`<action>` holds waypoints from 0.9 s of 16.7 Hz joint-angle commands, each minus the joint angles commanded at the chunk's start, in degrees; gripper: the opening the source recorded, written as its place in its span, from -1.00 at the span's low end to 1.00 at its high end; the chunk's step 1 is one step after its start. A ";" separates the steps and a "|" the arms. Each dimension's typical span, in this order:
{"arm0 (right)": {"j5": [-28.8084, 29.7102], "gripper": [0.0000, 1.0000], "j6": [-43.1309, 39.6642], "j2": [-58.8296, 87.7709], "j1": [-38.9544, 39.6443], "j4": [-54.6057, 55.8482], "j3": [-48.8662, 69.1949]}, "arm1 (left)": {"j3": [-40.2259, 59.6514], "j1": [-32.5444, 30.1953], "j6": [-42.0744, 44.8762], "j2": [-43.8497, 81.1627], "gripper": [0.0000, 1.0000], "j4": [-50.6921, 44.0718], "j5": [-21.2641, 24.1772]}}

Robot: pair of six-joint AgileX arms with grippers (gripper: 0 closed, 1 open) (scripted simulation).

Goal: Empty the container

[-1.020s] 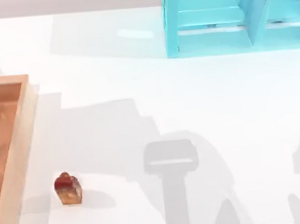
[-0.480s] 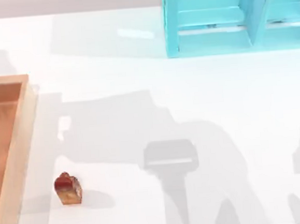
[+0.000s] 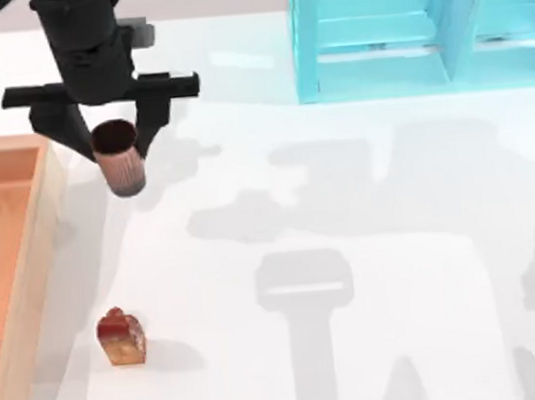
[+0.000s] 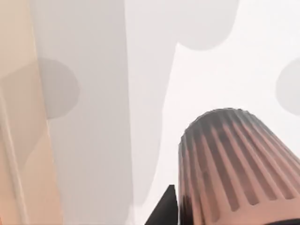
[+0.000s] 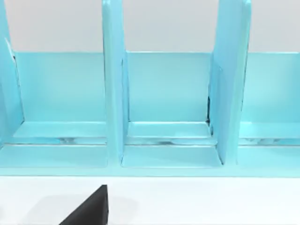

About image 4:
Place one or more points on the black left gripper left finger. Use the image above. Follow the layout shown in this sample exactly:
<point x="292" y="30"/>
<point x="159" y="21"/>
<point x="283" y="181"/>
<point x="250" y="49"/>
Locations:
<point x="167" y="208"/>

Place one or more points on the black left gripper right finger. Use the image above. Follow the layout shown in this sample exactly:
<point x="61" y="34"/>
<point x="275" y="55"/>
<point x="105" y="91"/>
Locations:
<point x="284" y="221"/>

